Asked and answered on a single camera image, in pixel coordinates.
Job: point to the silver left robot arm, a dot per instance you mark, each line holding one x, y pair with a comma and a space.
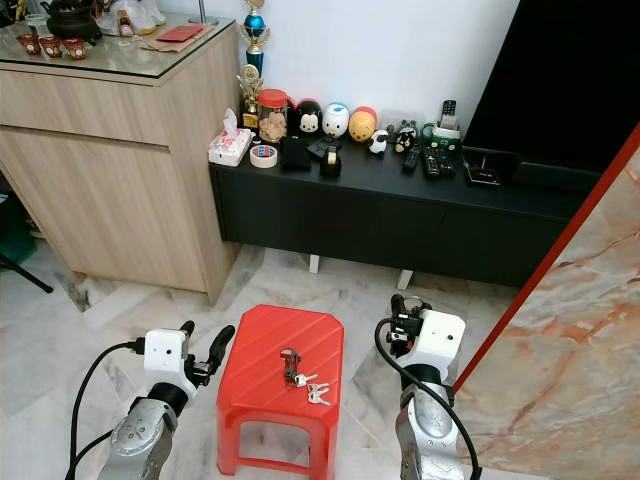
145, 440

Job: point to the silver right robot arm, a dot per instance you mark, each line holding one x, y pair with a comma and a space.
435, 430

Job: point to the silver keys bunch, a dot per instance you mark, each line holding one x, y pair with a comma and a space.
295, 374

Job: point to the white console leg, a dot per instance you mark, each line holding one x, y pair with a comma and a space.
314, 264
405, 280

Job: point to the red plastic stool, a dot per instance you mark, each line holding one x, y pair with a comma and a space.
280, 340

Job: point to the black TV console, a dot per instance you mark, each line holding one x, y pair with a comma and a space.
360, 215

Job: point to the small black remote control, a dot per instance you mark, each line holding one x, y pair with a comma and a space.
410, 160

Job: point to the black tape dispenser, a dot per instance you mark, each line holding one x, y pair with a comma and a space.
330, 163

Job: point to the marble table with red edge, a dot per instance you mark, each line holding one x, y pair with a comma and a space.
580, 330

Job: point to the small white black figurine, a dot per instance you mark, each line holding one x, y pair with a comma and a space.
379, 142

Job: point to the small black white toy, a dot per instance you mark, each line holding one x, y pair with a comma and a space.
405, 137

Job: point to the black stand leg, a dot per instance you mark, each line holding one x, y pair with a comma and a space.
28, 277

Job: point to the light wooden cabinet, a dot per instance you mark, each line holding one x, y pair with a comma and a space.
110, 170

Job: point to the black wallet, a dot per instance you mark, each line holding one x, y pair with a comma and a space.
295, 155

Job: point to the yellow round plush toy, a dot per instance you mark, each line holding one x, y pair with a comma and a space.
363, 125

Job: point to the white tape roll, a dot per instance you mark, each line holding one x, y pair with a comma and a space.
256, 157

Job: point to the pink white tissue box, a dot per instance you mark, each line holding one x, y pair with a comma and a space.
228, 148

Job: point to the white round plush toy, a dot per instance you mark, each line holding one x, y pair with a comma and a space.
335, 120

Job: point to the green bag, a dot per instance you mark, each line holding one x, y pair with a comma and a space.
15, 230

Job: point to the black mouse plush toy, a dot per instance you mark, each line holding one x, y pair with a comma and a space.
306, 118

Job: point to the snack jar with red lid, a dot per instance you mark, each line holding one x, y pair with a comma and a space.
272, 120

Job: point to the small gold trophy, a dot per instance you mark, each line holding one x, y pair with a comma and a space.
249, 98

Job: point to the black television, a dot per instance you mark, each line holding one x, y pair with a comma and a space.
560, 70

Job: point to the red packet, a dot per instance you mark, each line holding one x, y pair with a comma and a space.
180, 33

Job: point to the tall blue gold trophy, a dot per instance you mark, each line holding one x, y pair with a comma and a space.
253, 38

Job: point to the white ceramic figurine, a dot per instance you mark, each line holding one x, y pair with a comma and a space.
132, 14

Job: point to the black incense pot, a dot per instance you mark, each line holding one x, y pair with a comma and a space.
73, 20

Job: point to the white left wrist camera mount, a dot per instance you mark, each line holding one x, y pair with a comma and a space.
163, 350

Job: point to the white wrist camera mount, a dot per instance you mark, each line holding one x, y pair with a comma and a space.
163, 350
440, 340

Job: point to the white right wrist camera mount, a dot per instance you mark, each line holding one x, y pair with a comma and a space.
440, 340

